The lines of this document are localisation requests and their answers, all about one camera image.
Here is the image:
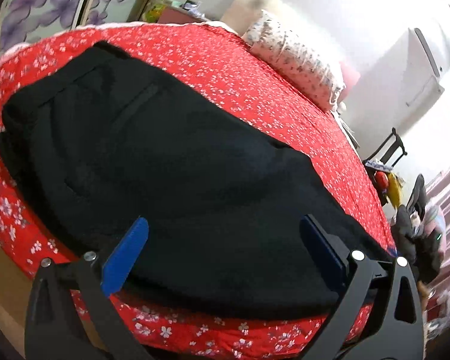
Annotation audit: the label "pink bundle of fabric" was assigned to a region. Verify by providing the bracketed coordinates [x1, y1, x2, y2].
[421, 202, 447, 264]

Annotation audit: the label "beige headboard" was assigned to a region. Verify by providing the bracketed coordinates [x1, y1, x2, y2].
[220, 0, 269, 36]

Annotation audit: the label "red floral bedspread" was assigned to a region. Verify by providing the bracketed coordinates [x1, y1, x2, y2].
[0, 23, 395, 359]

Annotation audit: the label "white air conditioner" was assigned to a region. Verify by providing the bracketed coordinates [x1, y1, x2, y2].
[402, 28, 445, 110]

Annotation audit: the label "clothes pile on chair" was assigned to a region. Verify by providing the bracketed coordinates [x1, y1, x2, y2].
[363, 159, 403, 209]

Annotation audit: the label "black pants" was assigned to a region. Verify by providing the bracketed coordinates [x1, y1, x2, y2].
[0, 42, 389, 320]

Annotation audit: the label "dark grey padded jacket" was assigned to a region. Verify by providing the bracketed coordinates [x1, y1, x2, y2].
[391, 175, 441, 284]

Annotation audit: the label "floral white pillow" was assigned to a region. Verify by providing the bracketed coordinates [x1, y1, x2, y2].
[242, 10, 346, 112]

